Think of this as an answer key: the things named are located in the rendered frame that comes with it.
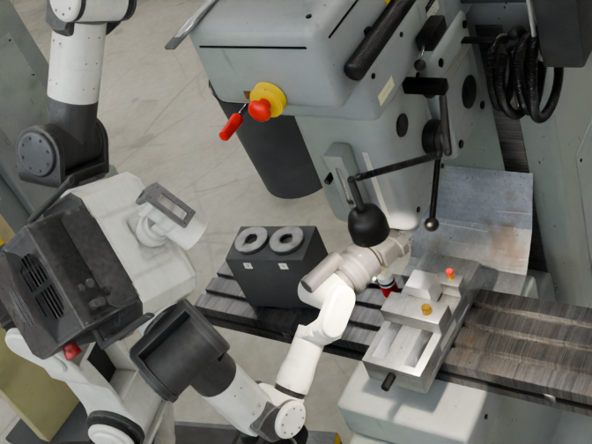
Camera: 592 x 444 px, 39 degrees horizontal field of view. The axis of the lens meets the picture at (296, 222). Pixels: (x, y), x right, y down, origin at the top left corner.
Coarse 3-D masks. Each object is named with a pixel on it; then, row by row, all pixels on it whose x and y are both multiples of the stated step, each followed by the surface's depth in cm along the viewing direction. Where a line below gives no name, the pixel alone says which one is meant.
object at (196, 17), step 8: (208, 0) 140; (216, 0) 140; (200, 8) 139; (208, 8) 138; (192, 16) 138; (200, 16) 137; (184, 24) 137; (192, 24) 136; (184, 32) 135; (176, 40) 134; (168, 48) 133
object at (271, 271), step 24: (240, 240) 216; (264, 240) 213; (288, 240) 213; (312, 240) 211; (240, 264) 215; (264, 264) 212; (288, 264) 209; (312, 264) 211; (240, 288) 223; (264, 288) 219; (288, 288) 216
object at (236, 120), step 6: (246, 108) 149; (234, 114) 148; (240, 114) 148; (228, 120) 147; (234, 120) 147; (240, 120) 148; (228, 126) 146; (234, 126) 146; (222, 132) 145; (228, 132) 145; (222, 138) 146; (228, 138) 146
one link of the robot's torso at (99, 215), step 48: (96, 192) 150; (48, 240) 141; (96, 240) 146; (144, 240) 151; (0, 288) 158; (48, 288) 141; (96, 288) 143; (144, 288) 148; (192, 288) 157; (48, 336) 147; (96, 336) 153
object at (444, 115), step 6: (444, 96) 154; (444, 102) 152; (444, 108) 151; (444, 114) 150; (444, 120) 148; (444, 126) 147; (444, 132) 146; (444, 138) 145; (450, 138) 145; (444, 144) 144; (450, 144) 144; (444, 150) 143; (450, 150) 142
